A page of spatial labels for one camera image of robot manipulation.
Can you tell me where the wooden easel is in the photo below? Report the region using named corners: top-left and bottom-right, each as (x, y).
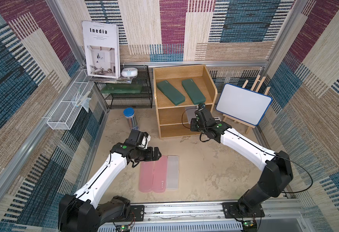
top-left (222, 75), bottom-right (271, 134)

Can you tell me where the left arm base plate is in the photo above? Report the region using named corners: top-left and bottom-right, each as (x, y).
top-left (126, 205), bottom-right (145, 222)

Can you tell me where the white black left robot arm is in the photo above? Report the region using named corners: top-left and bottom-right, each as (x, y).
top-left (58, 143), bottom-right (161, 232)

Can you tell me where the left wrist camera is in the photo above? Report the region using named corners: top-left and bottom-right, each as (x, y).
top-left (128, 130), bottom-right (151, 149)

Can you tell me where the black wire mesh rack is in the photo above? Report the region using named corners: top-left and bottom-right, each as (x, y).
top-left (91, 65), bottom-right (153, 109)

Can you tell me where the white round device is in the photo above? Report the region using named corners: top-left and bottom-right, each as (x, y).
top-left (121, 67), bottom-right (138, 77)

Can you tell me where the wooden three-tier shelf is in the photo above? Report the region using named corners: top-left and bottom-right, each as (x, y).
top-left (153, 65), bottom-right (217, 139)

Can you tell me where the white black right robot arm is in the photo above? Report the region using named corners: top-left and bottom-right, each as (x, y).
top-left (142, 109), bottom-right (261, 202)

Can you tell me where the green pencil case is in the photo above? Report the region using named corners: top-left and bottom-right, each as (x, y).
top-left (157, 80), bottom-right (186, 106)
top-left (182, 79), bottom-right (206, 105)

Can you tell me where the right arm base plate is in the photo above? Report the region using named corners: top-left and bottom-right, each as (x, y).
top-left (222, 202), bottom-right (265, 220)

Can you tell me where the green tray on rack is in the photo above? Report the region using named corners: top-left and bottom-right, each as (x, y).
top-left (100, 84), bottom-right (142, 94)

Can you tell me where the clear pencil tube blue label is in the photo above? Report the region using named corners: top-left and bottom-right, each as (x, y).
top-left (124, 107), bottom-right (139, 131)

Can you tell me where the aluminium front rail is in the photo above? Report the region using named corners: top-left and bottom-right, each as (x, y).
top-left (99, 198), bottom-right (314, 232)

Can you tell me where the pink pencil case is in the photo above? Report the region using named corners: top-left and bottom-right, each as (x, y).
top-left (139, 161), bottom-right (155, 193)
top-left (152, 156), bottom-right (168, 193)

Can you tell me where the Inedia magazine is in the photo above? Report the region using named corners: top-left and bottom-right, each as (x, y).
top-left (82, 21), bottom-right (121, 79)

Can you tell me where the small whiteboard blue frame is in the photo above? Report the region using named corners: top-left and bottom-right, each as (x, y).
top-left (216, 84), bottom-right (273, 126)

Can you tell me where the white wire basket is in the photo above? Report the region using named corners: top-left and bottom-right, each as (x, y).
top-left (47, 82), bottom-right (93, 130)

